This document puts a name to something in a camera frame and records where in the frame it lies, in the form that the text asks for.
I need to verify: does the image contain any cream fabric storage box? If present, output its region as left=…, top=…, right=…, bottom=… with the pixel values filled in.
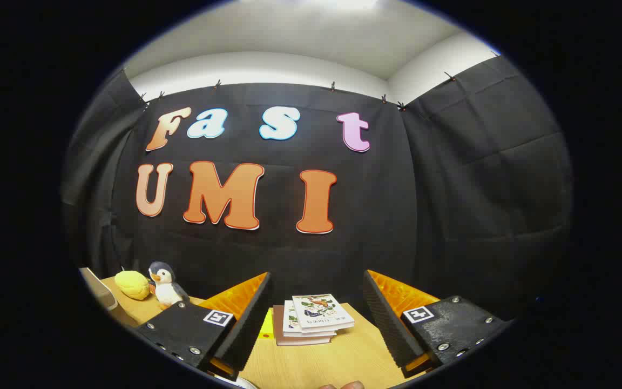
left=79, top=267, right=119, bottom=311

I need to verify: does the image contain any illustrated white cover book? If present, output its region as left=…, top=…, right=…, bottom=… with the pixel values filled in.
left=292, top=294, right=355, bottom=331

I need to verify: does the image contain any yellow round plush toy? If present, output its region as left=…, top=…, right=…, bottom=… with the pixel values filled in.
left=114, top=270, right=152, bottom=301

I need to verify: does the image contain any row of small black clips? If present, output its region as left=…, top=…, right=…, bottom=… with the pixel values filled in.
left=138, top=70, right=457, bottom=111

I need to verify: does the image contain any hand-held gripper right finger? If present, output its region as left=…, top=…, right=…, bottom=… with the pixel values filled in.
left=362, top=269, right=511, bottom=379

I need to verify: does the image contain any brown cover book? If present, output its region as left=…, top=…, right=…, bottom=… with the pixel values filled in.
left=273, top=305, right=333, bottom=346

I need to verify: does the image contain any penguin plush toy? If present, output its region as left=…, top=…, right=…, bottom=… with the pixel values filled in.
left=148, top=261, right=190, bottom=310

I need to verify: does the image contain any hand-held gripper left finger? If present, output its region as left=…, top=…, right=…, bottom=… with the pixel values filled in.
left=134, top=272, right=275, bottom=379

